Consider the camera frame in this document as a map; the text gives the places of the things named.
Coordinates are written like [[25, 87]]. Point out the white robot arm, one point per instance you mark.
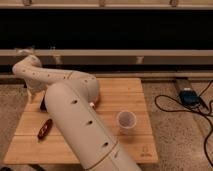
[[68, 98]]

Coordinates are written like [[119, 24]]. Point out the orange bowl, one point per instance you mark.
[[97, 98]]

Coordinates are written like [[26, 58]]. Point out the translucent plastic cup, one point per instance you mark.
[[126, 122]]

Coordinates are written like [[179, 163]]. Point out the red pocket knife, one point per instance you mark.
[[43, 132]]

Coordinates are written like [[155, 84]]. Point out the blue power adapter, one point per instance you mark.
[[189, 97]]

